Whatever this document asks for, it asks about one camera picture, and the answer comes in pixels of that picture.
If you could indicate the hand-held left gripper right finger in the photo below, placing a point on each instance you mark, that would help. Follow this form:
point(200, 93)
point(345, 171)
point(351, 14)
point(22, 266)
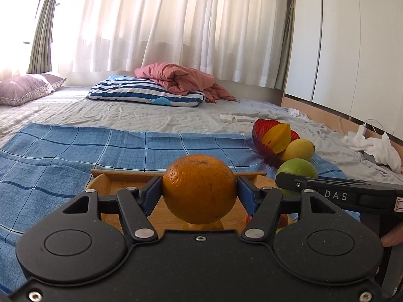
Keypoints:
point(247, 195)

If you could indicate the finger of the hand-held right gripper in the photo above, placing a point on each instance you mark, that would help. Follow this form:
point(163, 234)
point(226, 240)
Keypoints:
point(340, 181)
point(291, 181)

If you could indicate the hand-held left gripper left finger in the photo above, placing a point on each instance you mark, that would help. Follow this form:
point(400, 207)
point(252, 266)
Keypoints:
point(152, 195)

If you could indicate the small green tomato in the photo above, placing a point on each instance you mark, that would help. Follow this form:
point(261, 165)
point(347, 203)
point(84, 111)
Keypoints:
point(299, 168)

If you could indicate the red ribbed tomato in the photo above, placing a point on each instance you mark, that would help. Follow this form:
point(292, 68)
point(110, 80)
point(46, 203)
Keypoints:
point(284, 220)

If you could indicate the wooden tray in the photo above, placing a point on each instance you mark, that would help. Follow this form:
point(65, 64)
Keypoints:
point(107, 185)

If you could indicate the large orange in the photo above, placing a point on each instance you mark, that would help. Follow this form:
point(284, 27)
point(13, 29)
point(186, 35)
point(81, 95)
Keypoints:
point(200, 188)

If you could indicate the small orange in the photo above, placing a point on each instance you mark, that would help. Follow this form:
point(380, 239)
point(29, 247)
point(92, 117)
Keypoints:
point(201, 225)

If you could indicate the person's right hand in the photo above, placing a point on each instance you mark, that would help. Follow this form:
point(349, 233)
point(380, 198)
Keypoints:
point(393, 237)

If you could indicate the yellow starfruit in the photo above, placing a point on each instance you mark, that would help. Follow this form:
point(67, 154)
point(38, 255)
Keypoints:
point(277, 138)

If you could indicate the crumpled white cloth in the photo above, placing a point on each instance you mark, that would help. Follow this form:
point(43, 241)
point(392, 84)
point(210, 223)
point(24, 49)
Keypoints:
point(377, 149)

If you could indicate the red glass bowl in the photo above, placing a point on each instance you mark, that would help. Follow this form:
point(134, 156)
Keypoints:
point(264, 132)

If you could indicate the small white rag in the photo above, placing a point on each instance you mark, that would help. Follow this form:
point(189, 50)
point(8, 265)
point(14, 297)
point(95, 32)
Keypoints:
point(297, 113)

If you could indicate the small white box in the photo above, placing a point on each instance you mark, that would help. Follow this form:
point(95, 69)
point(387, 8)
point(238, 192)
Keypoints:
point(225, 117)
point(243, 119)

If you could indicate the pale floral bedsheet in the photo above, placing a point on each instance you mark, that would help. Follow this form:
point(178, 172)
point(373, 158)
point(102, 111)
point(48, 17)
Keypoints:
point(126, 114)

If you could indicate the blue checked cloth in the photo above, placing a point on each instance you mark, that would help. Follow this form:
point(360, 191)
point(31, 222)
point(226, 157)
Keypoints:
point(63, 163)

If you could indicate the blue striped pillow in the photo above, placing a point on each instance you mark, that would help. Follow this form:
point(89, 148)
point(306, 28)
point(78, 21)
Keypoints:
point(138, 92)

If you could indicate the pink blanket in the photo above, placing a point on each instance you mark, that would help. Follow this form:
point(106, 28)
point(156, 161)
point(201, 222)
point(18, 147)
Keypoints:
point(185, 77)

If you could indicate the white wardrobe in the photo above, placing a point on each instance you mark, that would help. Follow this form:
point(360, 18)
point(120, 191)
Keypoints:
point(352, 37)

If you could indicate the purple floral pillow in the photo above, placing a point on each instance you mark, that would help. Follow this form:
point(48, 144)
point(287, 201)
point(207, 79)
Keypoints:
point(22, 89)

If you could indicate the white sheer curtain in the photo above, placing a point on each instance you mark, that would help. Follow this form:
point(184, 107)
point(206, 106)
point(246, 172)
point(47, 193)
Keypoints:
point(173, 22)

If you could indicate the grey-green curtain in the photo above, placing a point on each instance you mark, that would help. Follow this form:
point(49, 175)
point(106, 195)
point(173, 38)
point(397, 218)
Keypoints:
point(42, 28)

